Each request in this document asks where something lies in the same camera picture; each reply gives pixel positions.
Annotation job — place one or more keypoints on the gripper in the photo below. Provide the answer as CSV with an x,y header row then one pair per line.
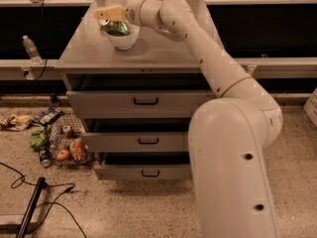
x,y
133,11

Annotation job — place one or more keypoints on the green soda can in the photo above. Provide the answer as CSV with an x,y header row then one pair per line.
x,y
116,28

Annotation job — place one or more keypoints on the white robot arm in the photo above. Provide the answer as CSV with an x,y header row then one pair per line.
x,y
227,135

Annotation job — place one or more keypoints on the white bowl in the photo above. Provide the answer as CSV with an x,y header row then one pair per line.
x,y
125,42

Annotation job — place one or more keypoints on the small red can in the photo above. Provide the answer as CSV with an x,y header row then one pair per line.
x,y
67,131

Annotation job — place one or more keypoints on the blue soda can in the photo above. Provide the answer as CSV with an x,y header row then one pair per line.
x,y
44,156

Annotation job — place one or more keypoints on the clear plastic water bottle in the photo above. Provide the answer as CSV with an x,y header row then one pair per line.
x,y
32,50

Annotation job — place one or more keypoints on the grey drawer cabinet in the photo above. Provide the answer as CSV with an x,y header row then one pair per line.
x,y
91,63

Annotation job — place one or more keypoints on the top grey drawer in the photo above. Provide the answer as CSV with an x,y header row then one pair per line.
x,y
137,104

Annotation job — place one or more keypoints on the grey drawer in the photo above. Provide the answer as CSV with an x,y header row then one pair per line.
x,y
136,142
143,166
137,104

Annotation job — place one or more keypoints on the blue snack packet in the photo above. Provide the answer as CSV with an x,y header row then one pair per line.
x,y
47,117

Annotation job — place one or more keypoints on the middle grey drawer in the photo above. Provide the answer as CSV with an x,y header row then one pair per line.
x,y
136,142

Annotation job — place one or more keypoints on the orange snack bag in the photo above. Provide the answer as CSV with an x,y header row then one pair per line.
x,y
77,150

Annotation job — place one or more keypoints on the green chip bag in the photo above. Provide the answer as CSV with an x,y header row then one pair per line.
x,y
39,138

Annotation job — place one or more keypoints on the yellow brown snack bag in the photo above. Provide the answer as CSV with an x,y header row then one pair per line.
x,y
16,123

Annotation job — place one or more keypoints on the red apple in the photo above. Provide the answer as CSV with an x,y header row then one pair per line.
x,y
63,155

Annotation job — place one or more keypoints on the bottom grey drawer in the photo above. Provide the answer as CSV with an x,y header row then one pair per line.
x,y
143,166

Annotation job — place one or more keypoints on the black metal bar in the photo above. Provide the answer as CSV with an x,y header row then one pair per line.
x,y
31,208

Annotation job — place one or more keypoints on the wire mesh basket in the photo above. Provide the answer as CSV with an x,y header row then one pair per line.
x,y
59,142

